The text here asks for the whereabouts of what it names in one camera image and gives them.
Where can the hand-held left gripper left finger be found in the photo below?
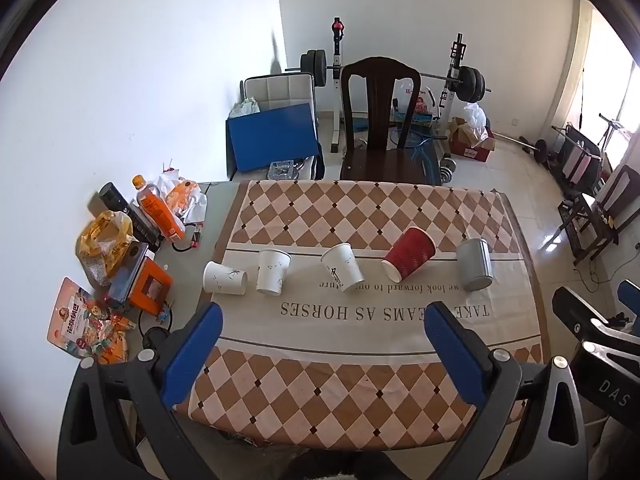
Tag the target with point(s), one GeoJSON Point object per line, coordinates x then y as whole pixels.
{"type": "Point", "coordinates": [194, 357]}

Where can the glass ashtray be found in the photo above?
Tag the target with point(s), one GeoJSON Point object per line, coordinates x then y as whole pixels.
{"type": "Point", "coordinates": [281, 171]}

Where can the checkered tablecloth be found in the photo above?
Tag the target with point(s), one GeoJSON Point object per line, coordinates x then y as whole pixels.
{"type": "Point", "coordinates": [350, 385]}

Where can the white plastic bag red print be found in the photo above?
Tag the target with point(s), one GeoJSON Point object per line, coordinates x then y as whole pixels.
{"type": "Point", "coordinates": [415, 100]}

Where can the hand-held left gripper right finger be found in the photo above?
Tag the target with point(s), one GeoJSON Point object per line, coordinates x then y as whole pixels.
{"type": "Point", "coordinates": [457, 357]}

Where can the colourful snack packet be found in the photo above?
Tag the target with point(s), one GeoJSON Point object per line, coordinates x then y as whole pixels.
{"type": "Point", "coordinates": [80, 322]}

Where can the white padded chair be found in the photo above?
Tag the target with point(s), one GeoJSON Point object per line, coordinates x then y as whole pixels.
{"type": "Point", "coordinates": [280, 91]}

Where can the orange snack bag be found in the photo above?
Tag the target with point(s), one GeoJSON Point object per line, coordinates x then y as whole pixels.
{"type": "Point", "coordinates": [181, 196]}

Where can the dark wooden chair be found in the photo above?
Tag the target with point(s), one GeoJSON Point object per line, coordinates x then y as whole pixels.
{"type": "Point", "coordinates": [382, 110]}

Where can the white squat rack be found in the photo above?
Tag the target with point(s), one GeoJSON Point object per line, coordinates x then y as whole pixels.
{"type": "Point", "coordinates": [336, 90]}

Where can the black drying rack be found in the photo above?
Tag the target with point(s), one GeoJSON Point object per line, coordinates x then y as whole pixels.
{"type": "Point", "coordinates": [580, 157]}

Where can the barbell with black plates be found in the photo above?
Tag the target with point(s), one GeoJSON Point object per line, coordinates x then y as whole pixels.
{"type": "Point", "coordinates": [470, 84]}

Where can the clear plastic bag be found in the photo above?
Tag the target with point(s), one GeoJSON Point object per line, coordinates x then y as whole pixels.
{"type": "Point", "coordinates": [475, 119]}

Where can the metal dumbbell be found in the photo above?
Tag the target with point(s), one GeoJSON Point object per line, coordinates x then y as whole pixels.
{"type": "Point", "coordinates": [448, 170]}

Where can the grey ribbed cup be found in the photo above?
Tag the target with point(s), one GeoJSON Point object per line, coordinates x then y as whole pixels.
{"type": "Point", "coordinates": [475, 262]}

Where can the dark wooden stool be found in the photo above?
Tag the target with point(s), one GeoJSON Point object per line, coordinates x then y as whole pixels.
{"type": "Point", "coordinates": [607, 215]}

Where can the black cylindrical bottle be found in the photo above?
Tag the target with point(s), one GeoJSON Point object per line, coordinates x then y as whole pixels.
{"type": "Point", "coordinates": [127, 212]}

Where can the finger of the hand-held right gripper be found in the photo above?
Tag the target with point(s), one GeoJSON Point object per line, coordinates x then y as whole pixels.
{"type": "Point", "coordinates": [631, 295]}
{"type": "Point", "coordinates": [582, 312]}

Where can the orange drink bottle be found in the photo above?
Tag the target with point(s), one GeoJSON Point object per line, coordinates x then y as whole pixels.
{"type": "Point", "coordinates": [159, 210]}

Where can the blue badminton racket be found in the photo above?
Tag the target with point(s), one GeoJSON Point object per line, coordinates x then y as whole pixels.
{"type": "Point", "coordinates": [417, 139]}

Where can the yellow plastic bag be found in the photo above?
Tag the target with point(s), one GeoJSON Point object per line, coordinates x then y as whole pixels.
{"type": "Point", "coordinates": [102, 245]}

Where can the crumpled white paper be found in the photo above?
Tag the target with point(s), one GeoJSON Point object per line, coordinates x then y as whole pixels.
{"type": "Point", "coordinates": [197, 207]}

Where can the cardboard box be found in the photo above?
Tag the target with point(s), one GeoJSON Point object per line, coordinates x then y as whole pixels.
{"type": "Point", "coordinates": [472, 142]}

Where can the orange box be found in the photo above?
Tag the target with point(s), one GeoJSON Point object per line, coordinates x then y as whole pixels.
{"type": "Point", "coordinates": [147, 287]}

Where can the white paper cup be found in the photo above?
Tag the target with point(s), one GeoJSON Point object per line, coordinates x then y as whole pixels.
{"type": "Point", "coordinates": [272, 272]}
{"type": "Point", "coordinates": [342, 266]}
{"type": "Point", "coordinates": [223, 278]}

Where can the red ribbed paper cup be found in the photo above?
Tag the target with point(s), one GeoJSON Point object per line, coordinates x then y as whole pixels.
{"type": "Point", "coordinates": [410, 255]}

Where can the blue board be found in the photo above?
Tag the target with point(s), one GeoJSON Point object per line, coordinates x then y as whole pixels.
{"type": "Point", "coordinates": [272, 135]}

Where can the floor barbell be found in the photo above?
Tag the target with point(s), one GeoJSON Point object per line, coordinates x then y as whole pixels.
{"type": "Point", "coordinates": [535, 146]}

